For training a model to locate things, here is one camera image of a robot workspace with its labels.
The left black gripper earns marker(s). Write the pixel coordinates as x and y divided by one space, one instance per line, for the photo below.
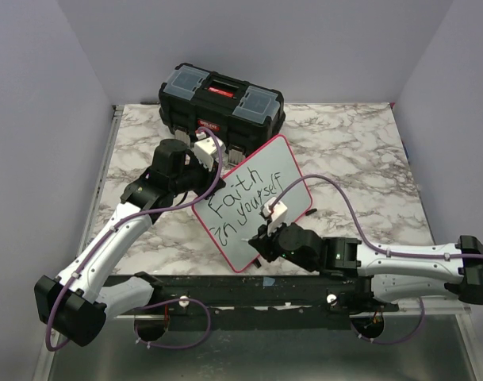
208 176

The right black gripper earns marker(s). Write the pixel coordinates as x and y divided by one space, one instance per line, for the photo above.
263 242

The pink framed whiteboard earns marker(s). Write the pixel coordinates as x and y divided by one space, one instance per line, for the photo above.
233 212

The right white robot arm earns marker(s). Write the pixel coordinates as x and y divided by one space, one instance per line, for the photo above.
396 272

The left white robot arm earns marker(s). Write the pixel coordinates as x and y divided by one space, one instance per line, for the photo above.
77 303

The blue tape piece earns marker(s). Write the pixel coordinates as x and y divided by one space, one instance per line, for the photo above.
268 281

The black marker cap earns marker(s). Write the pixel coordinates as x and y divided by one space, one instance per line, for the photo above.
311 211

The black plastic toolbox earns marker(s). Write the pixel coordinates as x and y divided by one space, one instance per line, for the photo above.
242 115

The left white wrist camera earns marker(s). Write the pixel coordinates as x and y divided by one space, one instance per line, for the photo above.
206 149

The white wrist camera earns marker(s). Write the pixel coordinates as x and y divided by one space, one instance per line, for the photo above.
206 149
274 213

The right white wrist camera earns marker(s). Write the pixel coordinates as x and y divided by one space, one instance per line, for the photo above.
274 213

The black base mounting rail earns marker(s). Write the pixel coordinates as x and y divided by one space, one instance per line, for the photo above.
240 302

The aluminium frame rail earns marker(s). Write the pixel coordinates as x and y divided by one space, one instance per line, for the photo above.
44 361

